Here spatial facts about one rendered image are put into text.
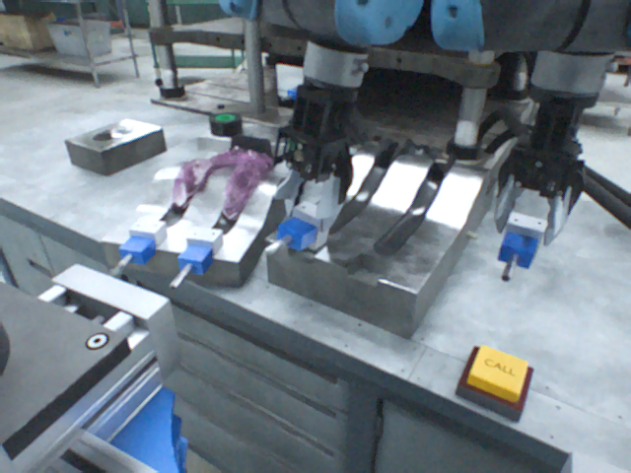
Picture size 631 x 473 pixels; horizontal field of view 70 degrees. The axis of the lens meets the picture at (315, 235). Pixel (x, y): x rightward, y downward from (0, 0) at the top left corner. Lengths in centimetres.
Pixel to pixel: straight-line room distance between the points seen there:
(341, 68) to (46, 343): 41
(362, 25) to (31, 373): 35
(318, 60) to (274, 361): 57
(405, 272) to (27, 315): 47
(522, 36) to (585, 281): 56
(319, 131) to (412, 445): 55
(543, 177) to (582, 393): 29
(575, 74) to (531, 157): 10
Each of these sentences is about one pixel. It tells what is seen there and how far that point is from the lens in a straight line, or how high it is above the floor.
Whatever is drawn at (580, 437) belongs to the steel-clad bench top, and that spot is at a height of 80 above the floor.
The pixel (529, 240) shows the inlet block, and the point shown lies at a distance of 69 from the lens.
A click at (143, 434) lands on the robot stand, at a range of 49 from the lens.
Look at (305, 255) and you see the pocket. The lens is 74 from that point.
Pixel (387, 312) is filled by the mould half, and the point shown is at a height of 84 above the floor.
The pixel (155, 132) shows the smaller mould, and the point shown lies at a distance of 133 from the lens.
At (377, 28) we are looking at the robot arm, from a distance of 38.
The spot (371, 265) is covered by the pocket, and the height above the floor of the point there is 87.
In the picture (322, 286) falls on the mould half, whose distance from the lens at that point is 71.
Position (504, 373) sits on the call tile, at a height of 84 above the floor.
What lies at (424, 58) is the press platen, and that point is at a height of 103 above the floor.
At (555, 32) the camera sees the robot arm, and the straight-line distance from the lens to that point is 45.
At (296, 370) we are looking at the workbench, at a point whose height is 62.
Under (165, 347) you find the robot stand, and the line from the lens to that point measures 50.
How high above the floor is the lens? 129
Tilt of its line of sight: 33 degrees down
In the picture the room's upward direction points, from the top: straight up
